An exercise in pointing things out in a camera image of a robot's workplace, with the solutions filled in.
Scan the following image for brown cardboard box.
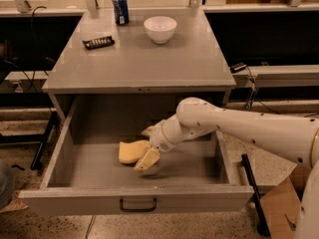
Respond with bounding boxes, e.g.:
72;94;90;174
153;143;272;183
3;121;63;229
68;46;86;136
260;165;310;239

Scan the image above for black left table leg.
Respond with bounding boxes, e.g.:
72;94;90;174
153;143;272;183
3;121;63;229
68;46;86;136
30;112;58;170

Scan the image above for small black device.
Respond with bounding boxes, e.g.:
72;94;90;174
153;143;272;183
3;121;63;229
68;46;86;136
230;63;246;74

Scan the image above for open grey top drawer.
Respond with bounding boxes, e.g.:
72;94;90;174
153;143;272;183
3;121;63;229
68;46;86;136
19;95;253;215

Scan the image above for white ceramic bowl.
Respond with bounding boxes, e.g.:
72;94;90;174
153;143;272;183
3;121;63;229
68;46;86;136
144;16;177;44

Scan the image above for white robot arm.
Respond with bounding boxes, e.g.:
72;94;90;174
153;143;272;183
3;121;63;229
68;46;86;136
135;98;319;239

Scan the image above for black cable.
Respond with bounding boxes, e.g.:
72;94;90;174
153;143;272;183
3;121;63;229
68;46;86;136
3;5;58;115
243;67;280;116

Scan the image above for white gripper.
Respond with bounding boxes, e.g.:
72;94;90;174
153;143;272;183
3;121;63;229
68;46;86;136
134;119;174;171

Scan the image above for black cable on right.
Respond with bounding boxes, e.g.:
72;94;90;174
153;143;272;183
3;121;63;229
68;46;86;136
243;67;280;116

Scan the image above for black snack bar packet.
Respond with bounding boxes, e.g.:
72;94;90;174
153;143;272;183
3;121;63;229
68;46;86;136
82;36;115;50

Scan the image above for black drawer handle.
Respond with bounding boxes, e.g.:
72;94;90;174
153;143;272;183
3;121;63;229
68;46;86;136
119;198;158;213

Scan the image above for black cable on left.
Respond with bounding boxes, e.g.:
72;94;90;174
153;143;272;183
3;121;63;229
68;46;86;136
3;5;58;115

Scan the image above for grey cabinet counter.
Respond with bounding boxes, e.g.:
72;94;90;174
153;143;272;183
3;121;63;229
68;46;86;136
42;7;237;123

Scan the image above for black metal floor leg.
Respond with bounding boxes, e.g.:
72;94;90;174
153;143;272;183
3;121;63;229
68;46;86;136
241;153;270;237

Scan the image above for blue soda can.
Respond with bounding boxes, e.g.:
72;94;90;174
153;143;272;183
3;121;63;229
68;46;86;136
112;0;130;25

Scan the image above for yellow wavy sponge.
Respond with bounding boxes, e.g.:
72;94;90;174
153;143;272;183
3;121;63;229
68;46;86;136
119;140;151;164

